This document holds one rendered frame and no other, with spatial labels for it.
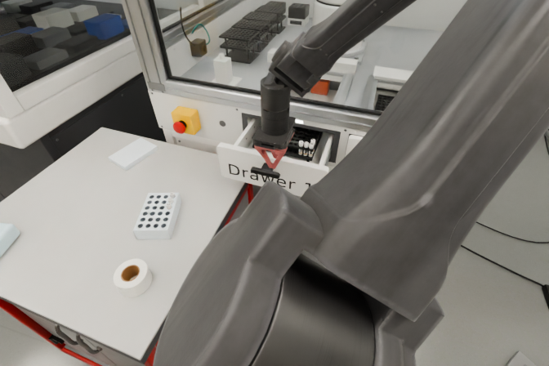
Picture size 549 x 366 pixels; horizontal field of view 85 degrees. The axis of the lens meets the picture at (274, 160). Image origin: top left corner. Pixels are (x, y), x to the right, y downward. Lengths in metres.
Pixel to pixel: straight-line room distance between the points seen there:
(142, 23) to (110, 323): 0.72
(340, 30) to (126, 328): 0.67
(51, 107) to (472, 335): 1.86
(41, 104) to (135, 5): 0.50
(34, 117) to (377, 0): 1.08
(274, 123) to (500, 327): 1.46
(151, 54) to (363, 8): 0.69
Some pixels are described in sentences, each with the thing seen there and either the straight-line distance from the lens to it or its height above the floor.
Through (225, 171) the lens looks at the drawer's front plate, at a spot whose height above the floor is 0.84.
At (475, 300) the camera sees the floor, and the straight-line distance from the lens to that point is 1.80.
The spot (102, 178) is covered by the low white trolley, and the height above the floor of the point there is 0.76.
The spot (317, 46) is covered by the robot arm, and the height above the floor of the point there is 1.24.
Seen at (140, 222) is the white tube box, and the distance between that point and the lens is 0.83.
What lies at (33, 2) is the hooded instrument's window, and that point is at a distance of 1.26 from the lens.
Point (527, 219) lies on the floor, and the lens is 2.30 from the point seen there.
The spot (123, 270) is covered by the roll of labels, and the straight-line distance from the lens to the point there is 0.77.
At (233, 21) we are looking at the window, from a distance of 0.82.
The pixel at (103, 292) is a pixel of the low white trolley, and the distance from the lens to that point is 0.81.
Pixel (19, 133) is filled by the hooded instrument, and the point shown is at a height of 0.86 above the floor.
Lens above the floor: 1.41
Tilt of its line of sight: 41 degrees down
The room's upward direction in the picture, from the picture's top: straight up
